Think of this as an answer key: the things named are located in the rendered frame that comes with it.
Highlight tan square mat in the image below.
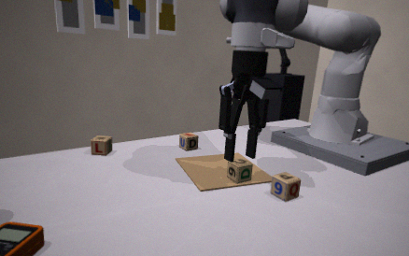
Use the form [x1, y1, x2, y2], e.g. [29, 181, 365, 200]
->
[176, 154, 272, 192]

